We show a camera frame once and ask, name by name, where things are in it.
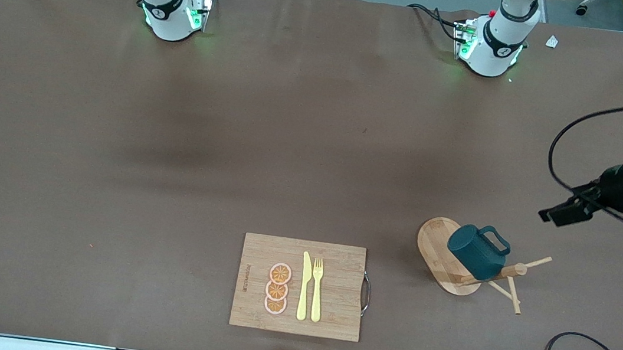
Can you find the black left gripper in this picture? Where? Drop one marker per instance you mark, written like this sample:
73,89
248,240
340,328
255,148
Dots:
619,188

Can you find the dark green cup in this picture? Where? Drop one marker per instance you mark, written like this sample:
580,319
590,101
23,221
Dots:
474,254

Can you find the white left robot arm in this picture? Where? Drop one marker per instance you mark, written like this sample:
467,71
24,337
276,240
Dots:
503,44

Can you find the wooden mug tree rack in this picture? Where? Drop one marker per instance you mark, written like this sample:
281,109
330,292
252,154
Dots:
439,244

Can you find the white paper scrap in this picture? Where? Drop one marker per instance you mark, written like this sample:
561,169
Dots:
552,41

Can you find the brown table cover sheet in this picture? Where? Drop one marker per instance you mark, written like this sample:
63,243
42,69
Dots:
106,203

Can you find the black caster wheel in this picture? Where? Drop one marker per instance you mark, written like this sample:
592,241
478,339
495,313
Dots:
584,7

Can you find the bamboo cutting board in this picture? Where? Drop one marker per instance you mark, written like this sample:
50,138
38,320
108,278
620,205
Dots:
336,261

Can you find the yellow plastic fork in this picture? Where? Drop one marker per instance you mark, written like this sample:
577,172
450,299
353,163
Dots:
315,300

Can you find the yellow plastic knife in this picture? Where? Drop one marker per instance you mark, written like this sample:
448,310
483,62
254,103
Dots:
303,293

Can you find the orange slice toy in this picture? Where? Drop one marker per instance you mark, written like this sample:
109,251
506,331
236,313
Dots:
280,273
274,305
276,291

